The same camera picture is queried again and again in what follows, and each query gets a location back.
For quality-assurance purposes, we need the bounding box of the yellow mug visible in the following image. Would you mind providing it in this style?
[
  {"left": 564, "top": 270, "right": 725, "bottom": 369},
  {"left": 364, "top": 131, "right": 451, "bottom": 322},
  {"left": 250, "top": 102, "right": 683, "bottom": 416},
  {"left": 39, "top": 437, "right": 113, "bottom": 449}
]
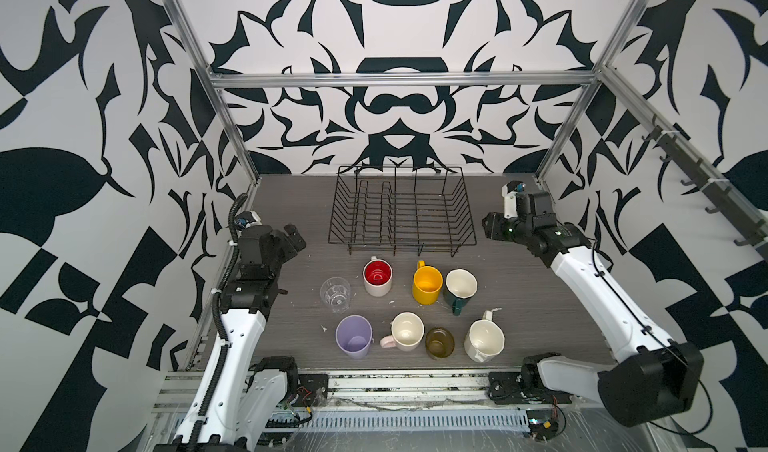
[{"left": 412, "top": 260, "right": 444, "bottom": 306}]

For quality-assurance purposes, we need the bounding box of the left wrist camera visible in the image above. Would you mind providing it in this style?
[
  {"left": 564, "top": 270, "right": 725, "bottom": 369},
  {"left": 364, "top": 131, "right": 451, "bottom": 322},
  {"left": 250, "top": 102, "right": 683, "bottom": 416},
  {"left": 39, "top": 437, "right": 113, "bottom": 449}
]
[{"left": 234, "top": 211, "right": 261, "bottom": 230}]

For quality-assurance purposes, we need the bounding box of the black wire dish rack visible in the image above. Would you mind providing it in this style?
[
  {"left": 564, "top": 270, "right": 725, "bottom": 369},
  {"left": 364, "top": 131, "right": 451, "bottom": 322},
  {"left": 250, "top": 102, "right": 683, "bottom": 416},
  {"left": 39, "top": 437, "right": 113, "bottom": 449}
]
[{"left": 328, "top": 164, "right": 477, "bottom": 256}]

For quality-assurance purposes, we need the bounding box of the lavender plastic cup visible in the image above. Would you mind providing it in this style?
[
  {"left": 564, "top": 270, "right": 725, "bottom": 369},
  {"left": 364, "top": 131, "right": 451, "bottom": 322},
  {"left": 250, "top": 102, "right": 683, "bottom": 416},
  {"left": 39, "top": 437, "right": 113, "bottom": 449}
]
[{"left": 335, "top": 315, "right": 373, "bottom": 360}]

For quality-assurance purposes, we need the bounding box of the cream white mug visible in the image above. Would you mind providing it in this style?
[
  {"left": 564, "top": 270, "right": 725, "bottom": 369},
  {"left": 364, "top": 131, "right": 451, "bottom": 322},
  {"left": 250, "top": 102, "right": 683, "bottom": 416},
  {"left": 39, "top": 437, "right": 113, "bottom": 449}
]
[{"left": 464, "top": 309, "right": 505, "bottom": 363}]

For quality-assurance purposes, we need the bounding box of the clear glass tumbler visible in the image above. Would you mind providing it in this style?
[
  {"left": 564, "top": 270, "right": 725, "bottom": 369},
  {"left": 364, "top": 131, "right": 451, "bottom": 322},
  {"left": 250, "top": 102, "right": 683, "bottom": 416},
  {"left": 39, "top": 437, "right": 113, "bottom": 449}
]
[{"left": 319, "top": 277, "right": 353, "bottom": 314}]

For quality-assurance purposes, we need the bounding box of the green circuit board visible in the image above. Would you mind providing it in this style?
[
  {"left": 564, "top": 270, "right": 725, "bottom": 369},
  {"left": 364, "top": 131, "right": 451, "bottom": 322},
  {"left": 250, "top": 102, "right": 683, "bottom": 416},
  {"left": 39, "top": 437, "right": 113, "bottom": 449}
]
[{"left": 526, "top": 410, "right": 567, "bottom": 443}]

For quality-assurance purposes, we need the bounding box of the grey wall hook rail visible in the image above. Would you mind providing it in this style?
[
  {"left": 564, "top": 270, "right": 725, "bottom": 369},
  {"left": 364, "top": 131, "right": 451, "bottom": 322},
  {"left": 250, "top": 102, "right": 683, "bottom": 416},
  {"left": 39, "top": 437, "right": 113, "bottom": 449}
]
[{"left": 640, "top": 115, "right": 767, "bottom": 261}]

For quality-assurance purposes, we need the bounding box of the cream mug pink handle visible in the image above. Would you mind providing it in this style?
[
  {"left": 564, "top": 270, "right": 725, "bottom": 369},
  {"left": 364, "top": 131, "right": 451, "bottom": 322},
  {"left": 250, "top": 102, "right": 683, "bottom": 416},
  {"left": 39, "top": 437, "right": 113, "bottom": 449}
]
[{"left": 379, "top": 312, "right": 425, "bottom": 352}]

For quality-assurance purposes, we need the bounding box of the white slotted cable duct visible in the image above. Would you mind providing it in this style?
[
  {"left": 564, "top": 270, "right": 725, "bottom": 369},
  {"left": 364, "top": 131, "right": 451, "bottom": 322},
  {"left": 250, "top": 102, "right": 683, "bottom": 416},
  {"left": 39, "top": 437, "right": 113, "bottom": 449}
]
[{"left": 266, "top": 409, "right": 530, "bottom": 433}]

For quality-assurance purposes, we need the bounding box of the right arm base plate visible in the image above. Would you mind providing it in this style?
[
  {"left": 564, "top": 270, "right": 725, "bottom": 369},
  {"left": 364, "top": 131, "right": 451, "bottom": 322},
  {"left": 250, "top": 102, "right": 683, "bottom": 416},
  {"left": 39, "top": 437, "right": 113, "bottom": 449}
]
[{"left": 486, "top": 372, "right": 572, "bottom": 405}]

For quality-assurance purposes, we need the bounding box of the white mug red inside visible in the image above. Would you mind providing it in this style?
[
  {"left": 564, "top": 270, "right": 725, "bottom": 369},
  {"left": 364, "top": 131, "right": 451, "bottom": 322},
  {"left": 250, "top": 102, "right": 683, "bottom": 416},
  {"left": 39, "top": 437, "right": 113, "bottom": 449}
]
[{"left": 363, "top": 256, "right": 393, "bottom": 298}]

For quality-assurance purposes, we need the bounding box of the dark green mug white inside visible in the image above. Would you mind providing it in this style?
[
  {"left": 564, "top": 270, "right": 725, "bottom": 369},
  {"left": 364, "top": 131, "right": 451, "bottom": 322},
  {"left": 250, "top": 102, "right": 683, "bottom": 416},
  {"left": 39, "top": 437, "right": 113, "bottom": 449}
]
[{"left": 443, "top": 269, "right": 478, "bottom": 316}]

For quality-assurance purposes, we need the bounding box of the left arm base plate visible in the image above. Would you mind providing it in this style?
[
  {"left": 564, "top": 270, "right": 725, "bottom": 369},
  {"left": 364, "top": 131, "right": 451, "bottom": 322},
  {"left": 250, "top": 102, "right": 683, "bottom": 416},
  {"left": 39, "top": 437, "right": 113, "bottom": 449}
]
[{"left": 285, "top": 373, "right": 329, "bottom": 408}]

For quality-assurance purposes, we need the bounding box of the aluminium frame crossbar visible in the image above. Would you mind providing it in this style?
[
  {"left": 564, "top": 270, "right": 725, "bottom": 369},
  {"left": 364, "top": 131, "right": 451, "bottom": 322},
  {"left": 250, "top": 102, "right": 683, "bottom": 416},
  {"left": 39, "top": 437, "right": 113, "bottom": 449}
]
[{"left": 209, "top": 71, "right": 596, "bottom": 90}]

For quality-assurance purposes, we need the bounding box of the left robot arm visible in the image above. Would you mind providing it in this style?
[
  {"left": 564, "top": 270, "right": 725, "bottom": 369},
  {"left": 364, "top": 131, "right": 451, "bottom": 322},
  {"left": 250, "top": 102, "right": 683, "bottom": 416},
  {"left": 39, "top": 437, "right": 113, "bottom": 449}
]
[{"left": 154, "top": 224, "right": 306, "bottom": 451}]

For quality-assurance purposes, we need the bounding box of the olive green glass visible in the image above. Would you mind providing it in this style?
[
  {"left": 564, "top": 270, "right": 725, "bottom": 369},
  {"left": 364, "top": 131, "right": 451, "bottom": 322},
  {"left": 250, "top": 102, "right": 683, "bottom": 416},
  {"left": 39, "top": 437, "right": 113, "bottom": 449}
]
[{"left": 425, "top": 327, "right": 455, "bottom": 360}]

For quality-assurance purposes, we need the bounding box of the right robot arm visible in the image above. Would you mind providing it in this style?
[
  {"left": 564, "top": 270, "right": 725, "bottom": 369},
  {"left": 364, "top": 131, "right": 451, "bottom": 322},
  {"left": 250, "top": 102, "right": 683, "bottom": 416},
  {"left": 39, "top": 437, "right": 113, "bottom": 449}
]
[{"left": 482, "top": 181, "right": 704, "bottom": 427}]

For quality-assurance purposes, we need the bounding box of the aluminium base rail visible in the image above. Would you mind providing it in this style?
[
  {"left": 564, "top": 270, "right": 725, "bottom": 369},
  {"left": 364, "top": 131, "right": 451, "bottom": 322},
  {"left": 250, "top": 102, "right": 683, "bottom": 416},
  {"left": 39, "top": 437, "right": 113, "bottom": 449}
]
[{"left": 149, "top": 364, "right": 661, "bottom": 414}]

